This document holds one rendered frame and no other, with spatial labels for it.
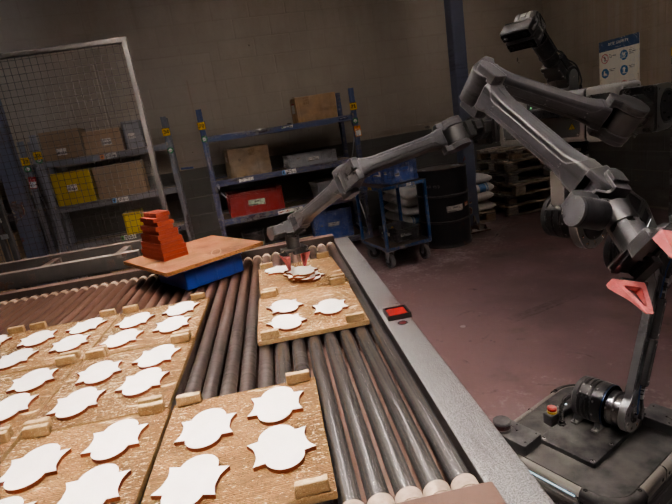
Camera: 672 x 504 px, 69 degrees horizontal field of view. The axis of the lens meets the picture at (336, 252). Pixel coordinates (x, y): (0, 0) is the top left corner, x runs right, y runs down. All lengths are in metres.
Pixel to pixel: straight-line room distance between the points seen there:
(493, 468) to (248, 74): 5.99
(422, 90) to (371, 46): 0.92
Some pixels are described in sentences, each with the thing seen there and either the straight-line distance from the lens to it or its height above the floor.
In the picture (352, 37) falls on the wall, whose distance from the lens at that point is 6.90.
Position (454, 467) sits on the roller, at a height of 0.92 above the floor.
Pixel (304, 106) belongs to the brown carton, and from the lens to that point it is 5.97.
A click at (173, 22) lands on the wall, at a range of 6.63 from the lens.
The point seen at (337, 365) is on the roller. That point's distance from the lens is 1.34.
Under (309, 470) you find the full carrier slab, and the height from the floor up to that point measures 0.94.
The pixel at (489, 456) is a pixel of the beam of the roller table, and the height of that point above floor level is 0.92.
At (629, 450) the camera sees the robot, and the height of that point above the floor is 0.24.
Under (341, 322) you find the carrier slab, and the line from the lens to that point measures 1.55.
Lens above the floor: 1.54
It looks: 15 degrees down
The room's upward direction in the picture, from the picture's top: 9 degrees counter-clockwise
